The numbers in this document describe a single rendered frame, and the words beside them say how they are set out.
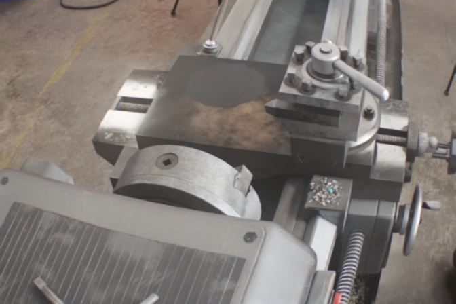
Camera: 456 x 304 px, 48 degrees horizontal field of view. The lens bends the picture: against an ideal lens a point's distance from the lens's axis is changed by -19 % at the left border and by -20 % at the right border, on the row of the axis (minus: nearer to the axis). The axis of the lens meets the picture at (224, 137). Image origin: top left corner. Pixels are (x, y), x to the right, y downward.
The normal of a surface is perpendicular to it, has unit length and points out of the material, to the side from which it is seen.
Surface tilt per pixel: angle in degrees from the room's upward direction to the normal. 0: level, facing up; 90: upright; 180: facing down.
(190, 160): 13
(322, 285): 0
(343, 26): 0
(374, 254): 90
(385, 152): 0
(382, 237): 90
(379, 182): 90
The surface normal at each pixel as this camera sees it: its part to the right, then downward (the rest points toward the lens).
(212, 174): 0.39, -0.57
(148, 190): -0.27, 0.68
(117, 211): -0.09, -0.72
